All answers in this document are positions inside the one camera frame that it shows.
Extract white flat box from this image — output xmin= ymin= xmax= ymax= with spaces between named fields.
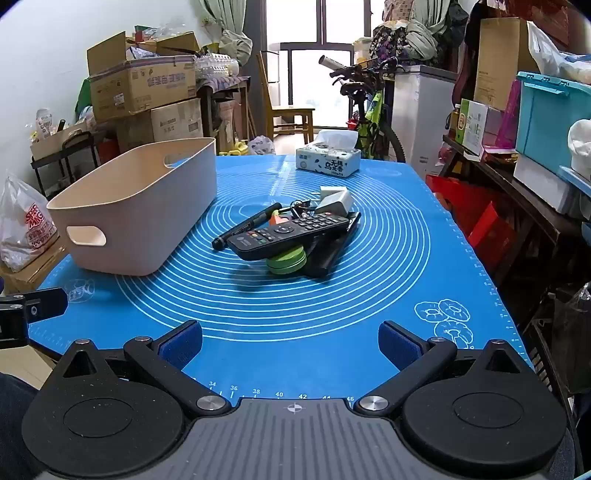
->
xmin=513 ymin=154 xmax=575 ymax=214

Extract tall brown cardboard carton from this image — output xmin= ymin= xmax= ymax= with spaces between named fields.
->
xmin=474 ymin=17 xmax=541 ymax=110

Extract bunch of keys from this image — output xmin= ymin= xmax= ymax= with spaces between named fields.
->
xmin=288 ymin=199 xmax=324 ymax=217

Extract beige plastic storage basket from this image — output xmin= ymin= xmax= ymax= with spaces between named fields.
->
xmin=46 ymin=137 xmax=218 ymax=277

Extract wooden chair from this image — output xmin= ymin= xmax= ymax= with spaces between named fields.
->
xmin=256 ymin=50 xmax=315 ymax=144

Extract white red printed plastic bag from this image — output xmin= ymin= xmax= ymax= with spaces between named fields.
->
xmin=0 ymin=172 xmax=61 ymax=273

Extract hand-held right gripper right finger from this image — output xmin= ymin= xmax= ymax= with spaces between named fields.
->
xmin=353 ymin=320 xmax=536 ymax=415

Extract open printed cardboard box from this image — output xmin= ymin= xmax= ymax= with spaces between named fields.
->
xmin=87 ymin=31 xmax=200 ymax=123

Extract plain brown cardboard box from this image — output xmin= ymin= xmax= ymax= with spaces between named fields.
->
xmin=115 ymin=98 xmax=205 ymax=153

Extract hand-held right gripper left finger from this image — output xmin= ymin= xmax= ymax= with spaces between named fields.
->
xmin=55 ymin=320 xmax=232 ymax=415

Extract pale green curtain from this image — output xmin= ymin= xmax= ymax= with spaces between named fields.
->
xmin=198 ymin=0 xmax=254 ymax=70

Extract slim black remote control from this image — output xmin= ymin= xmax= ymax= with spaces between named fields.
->
xmin=305 ymin=211 xmax=362 ymax=278

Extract red gift boxes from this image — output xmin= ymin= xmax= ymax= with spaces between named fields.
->
xmin=427 ymin=174 xmax=515 ymax=273

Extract white tissue pack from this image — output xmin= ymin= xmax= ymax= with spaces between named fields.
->
xmin=295 ymin=130 xmax=362 ymax=178

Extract green black bicycle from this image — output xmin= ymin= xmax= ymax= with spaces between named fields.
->
xmin=318 ymin=54 xmax=407 ymax=163

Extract white plug charger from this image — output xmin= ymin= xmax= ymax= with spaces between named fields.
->
xmin=318 ymin=186 xmax=352 ymax=217

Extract white chest freezer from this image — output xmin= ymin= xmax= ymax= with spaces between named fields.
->
xmin=392 ymin=65 xmax=460 ymax=178

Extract green round tin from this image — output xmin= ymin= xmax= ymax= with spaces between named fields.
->
xmin=265 ymin=246 xmax=307 ymax=276

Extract dark wooden side table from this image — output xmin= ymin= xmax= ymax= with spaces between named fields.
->
xmin=196 ymin=76 xmax=252 ymax=153

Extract black metal rack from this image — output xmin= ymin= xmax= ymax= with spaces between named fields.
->
xmin=30 ymin=129 xmax=100 ymax=195

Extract teal plastic storage bin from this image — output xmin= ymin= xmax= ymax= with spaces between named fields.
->
xmin=515 ymin=71 xmax=591 ymax=174

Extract dark wooden shelf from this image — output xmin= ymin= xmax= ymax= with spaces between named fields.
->
xmin=441 ymin=134 xmax=591 ymax=324

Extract blue silicone baking mat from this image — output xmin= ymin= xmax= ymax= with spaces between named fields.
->
xmin=28 ymin=154 xmax=532 ymax=402

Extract green white packaging box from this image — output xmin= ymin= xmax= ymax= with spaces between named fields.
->
xmin=455 ymin=98 xmax=489 ymax=155

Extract black marker pen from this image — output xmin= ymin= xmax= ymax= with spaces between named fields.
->
xmin=212 ymin=202 xmax=283 ymax=250

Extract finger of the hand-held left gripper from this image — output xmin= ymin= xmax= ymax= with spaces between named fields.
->
xmin=24 ymin=287 xmax=69 ymax=320

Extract pile of clear plastic bottles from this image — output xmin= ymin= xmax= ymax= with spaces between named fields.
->
xmin=194 ymin=51 xmax=241 ymax=81

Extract person's leg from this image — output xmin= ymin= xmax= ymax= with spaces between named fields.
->
xmin=0 ymin=374 xmax=42 ymax=480

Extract hanging clothes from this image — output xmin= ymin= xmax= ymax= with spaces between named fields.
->
xmin=372 ymin=0 xmax=469 ymax=75

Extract wide black remote control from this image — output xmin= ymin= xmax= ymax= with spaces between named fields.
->
xmin=227 ymin=211 xmax=350 ymax=261

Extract magenta translucent bag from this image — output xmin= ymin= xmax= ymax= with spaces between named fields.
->
xmin=496 ymin=79 xmax=522 ymax=148

